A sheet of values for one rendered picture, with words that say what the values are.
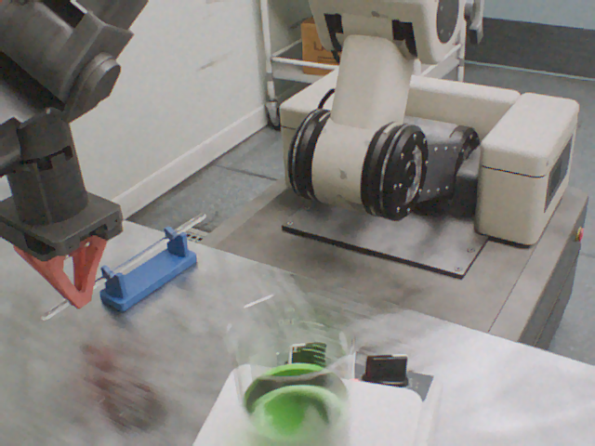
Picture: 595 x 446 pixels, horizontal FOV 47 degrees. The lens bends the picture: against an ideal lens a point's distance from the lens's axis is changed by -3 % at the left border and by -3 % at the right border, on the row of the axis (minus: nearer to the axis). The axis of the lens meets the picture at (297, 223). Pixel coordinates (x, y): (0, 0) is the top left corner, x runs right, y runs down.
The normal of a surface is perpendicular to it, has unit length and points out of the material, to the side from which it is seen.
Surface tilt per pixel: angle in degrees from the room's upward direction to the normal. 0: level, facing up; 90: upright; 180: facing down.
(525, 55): 90
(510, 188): 90
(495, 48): 90
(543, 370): 0
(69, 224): 0
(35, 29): 63
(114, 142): 90
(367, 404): 0
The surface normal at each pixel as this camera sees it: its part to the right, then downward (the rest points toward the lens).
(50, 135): 0.70, 0.33
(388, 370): 0.43, 0.08
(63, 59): -0.11, 0.16
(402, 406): -0.06, -0.85
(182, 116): 0.85, 0.23
